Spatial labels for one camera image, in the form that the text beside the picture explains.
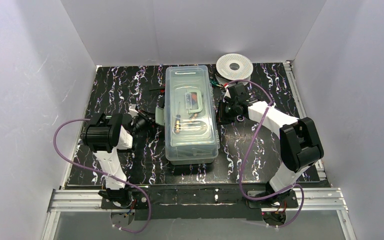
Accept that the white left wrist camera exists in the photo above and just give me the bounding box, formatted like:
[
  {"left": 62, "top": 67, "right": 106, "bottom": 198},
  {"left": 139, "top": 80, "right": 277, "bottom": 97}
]
[{"left": 128, "top": 104, "right": 139, "bottom": 118}]

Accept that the black yellow handle screwdriver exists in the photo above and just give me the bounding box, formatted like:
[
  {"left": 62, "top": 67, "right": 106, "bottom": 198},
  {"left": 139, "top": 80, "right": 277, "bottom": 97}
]
[{"left": 174, "top": 102, "right": 181, "bottom": 134}]

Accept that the translucent lid green toolbox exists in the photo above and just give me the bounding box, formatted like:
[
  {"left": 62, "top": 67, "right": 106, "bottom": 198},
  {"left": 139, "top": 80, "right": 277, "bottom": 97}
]
[{"left": 155, "top": 65, "right": 220, "bottom": 166}]

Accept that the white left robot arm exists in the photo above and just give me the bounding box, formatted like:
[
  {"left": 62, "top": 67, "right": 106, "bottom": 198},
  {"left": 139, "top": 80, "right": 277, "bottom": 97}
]
[{"left": 82, "top": 110, "right": 156, "bottom": 204}]

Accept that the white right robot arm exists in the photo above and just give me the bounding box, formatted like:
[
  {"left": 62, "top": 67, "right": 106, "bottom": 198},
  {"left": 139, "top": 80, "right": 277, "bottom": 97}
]
[{"left": 216, "top": 80, "right": 324, "bottom": 202}]

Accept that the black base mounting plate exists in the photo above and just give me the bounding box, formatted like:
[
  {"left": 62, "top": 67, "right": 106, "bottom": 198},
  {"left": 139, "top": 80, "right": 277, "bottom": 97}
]
[{"left": 98, "top": 184, "right": 300, "bottom": 223}]

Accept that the white filament spool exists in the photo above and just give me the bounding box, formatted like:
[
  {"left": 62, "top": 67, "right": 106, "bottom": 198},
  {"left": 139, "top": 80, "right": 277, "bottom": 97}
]
[{"left": 215, "top": 53, "right": 254, "bottom": 84}]

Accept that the black hex key set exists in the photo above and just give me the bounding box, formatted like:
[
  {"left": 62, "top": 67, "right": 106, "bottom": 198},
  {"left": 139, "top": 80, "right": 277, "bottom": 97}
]
[{"left": 190, "top": 92, "right": 198, "bottom": 105}]

